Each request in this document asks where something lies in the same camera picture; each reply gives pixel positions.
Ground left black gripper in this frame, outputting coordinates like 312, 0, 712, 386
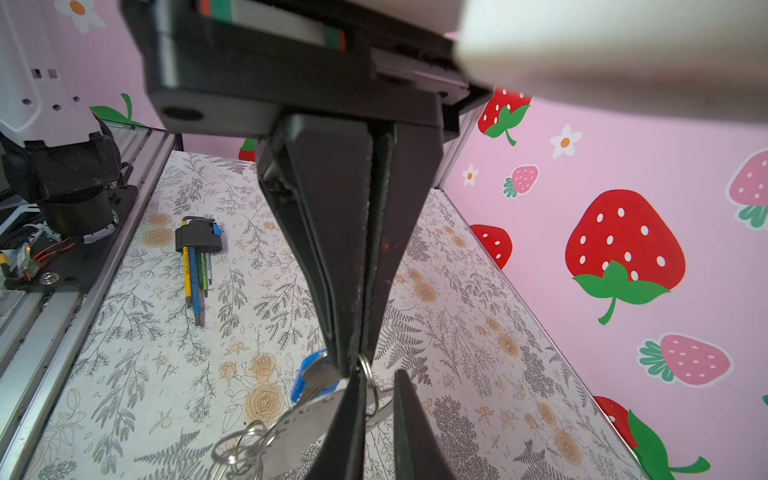
120, 1, 491, 377

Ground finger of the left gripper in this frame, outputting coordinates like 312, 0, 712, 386
360, 123, 443, 360

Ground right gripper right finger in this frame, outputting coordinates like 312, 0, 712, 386
393, 369, 455, 480

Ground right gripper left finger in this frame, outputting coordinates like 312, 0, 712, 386
304, 374, 367, 480

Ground blue tagged key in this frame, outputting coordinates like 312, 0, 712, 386
291, 350, 341, 405

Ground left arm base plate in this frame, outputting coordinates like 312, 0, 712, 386
1, 185, 138, 292

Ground aluminium rail frame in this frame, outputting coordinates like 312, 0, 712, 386
1, 124, 183, 479

